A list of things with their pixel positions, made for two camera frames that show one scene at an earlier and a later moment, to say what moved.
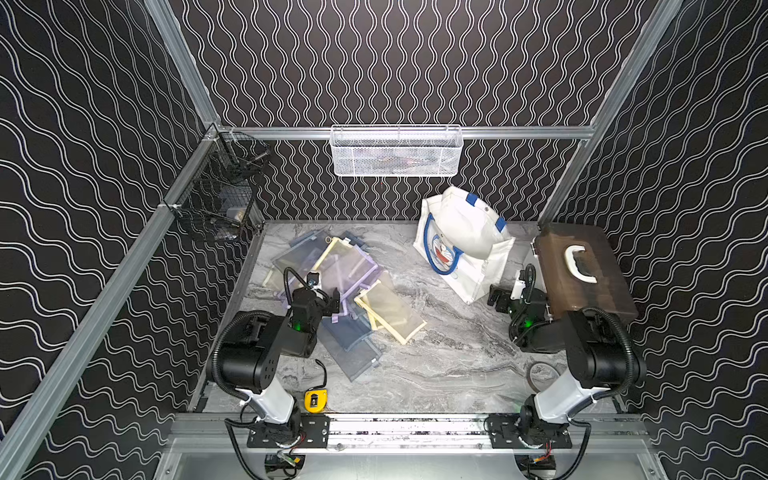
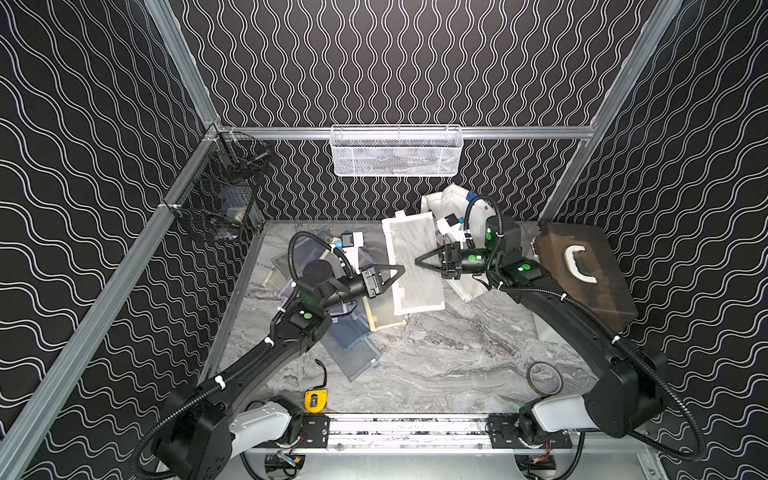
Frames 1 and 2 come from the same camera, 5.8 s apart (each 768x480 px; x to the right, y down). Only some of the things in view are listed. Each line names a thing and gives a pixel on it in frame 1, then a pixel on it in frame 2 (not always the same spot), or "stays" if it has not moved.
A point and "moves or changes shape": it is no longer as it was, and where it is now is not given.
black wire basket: (217, 202) stays
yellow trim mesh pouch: (388, 310) → (407, 237)
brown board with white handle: (579, 268) stays
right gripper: (504, 296) → (451, 266)
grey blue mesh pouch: (351, 342) stays
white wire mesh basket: (396, 151) stays
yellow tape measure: (316, 398) stays
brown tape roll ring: (529, 372) stays
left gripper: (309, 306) → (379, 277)
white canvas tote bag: (461, 240) moves or changes shape
